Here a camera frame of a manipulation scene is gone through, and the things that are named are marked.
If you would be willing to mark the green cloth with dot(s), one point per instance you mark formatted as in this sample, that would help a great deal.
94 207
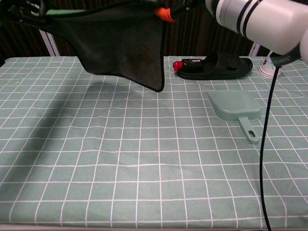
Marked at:
120 48

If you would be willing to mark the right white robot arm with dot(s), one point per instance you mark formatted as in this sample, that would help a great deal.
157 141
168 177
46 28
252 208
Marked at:
264 21

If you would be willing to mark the white paper cup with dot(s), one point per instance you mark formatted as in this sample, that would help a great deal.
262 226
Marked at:
265 69

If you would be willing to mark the small black bottle red cap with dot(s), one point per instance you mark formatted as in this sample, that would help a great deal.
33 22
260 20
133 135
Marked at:
190 63

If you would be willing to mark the pale green plastic dustpan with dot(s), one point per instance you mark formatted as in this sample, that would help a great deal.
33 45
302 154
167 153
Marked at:
231 103

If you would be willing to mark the dark partition panel white frame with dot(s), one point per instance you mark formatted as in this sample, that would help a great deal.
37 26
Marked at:
192 36
65 48
19 41

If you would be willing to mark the black rubber slipper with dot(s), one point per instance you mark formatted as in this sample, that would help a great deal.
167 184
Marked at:
216 68

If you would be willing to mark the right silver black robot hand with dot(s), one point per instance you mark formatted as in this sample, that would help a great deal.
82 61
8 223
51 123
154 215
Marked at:
164 13

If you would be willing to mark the green checked tablecloth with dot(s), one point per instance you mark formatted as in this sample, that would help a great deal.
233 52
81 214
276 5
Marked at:
120 156

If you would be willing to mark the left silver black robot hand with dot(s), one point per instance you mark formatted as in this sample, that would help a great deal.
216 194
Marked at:
26 8

